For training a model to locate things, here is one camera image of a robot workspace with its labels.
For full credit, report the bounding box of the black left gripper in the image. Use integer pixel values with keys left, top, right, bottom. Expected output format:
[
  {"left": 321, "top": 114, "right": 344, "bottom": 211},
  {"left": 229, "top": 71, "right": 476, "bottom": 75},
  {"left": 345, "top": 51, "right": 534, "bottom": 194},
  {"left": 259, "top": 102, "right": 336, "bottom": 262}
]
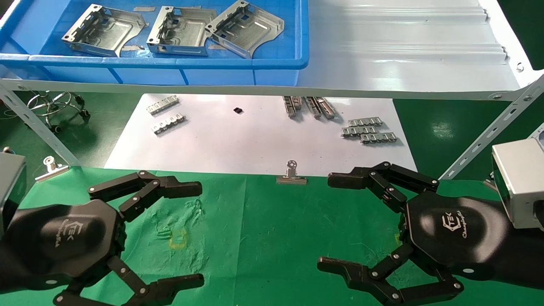
[{"left": 3, "top": 199, "right": 205, "bottom": 306}]

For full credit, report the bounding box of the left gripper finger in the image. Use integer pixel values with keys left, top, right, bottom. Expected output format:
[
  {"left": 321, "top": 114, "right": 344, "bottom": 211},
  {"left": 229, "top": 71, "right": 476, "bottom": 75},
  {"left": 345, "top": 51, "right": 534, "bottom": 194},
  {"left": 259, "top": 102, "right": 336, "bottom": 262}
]
[{"left": 88, "top": 170, "right": 203, "bottom": 222}]

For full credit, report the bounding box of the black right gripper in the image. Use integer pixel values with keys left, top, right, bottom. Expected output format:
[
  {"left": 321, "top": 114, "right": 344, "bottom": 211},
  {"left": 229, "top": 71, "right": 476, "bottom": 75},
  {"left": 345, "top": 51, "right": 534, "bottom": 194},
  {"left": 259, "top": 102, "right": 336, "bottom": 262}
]
[{"left": 317, "top": 161, "right": 513, "bottom": 306}]

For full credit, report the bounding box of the silver sheet metal bracket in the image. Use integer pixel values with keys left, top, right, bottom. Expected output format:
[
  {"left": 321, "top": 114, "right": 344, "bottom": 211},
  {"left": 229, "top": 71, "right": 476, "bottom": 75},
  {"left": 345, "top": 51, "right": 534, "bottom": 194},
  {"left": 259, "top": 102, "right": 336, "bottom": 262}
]
[
  {"left": 147, "top": 6, "right": 217, "bottom": 56},
  {"left": 205, "top": 0, "right": 284, "bottom": 59},
  {"left": 62, "top": 4, "right": 148, "bottom": 57}
]

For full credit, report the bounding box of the silver binder clip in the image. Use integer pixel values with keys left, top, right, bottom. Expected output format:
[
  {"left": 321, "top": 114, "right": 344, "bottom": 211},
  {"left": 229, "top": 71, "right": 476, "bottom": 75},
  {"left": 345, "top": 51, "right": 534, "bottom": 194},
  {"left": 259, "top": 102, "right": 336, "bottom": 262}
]
[
  {"left": 276, "top": 160, "right": 307, "bottom": 185},
  {"left": 35, "top": 156, "right": 70, "bottom": 182}
]

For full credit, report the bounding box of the green table cloth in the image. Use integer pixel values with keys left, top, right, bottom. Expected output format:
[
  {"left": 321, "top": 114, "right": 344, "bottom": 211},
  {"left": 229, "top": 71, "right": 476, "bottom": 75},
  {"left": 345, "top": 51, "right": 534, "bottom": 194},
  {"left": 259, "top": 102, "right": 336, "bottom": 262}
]
[{"left": 0, "top": 165, "right": 544, "bottom": 306}]

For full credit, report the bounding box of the black seat chrome stool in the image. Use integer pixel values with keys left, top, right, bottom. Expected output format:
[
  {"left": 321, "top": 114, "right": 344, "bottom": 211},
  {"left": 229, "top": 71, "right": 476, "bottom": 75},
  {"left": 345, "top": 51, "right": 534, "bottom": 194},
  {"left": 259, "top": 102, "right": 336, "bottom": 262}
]
[{"left": 26, "top": 91, "right": 91, "bottom": 130}]

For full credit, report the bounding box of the blue plastic bin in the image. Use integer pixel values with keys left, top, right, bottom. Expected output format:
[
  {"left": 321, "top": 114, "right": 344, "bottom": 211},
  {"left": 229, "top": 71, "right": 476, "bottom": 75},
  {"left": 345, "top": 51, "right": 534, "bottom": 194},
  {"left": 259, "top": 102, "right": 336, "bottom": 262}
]
[{"left": 0, "top": 0, "right": 309, "bottom": 85}]

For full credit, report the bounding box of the white metal shelf board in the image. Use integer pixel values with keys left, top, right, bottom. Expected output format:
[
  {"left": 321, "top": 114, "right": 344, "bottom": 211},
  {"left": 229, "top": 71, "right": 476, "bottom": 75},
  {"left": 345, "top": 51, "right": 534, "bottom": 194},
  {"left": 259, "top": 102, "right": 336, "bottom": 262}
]
[{"left": 0, "top": 0, "right": 544, "bottom": 101}]

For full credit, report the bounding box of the perforated grey rack post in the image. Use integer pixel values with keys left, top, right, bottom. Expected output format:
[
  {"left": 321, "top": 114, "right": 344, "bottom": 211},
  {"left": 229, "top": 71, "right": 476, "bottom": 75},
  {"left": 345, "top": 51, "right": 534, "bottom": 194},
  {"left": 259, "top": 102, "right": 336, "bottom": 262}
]
[
  {"left": 0, "top": 81, "right": 81, "bottom": 167},
  {"left": 439, "top": 74, "right": 544, "bottom": 180}
]

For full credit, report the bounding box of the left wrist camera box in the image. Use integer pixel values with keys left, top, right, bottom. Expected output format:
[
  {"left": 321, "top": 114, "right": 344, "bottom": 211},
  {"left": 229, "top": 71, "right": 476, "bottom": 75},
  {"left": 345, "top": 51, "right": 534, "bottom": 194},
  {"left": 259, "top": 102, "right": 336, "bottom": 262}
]
[{"left": 0, "top": 152, "right": 27, "bottom": 238}]

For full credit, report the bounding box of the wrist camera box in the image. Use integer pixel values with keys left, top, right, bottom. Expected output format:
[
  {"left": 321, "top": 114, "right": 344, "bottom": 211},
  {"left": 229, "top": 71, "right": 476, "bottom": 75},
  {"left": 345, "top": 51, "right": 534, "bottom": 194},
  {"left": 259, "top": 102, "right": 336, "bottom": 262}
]
[
  {"left": 0, "top": 152, "right": 27, "bottom": 238},
  {"left": 492, "top": 123, "right": 544, "bottom": 231}
]

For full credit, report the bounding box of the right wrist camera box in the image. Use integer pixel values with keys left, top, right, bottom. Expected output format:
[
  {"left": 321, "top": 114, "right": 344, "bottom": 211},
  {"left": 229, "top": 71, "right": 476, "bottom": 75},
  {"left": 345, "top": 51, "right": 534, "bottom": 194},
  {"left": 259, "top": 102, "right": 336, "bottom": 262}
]
[{"left": 492, "top": 123, "right": 544, "bottom": 231}]

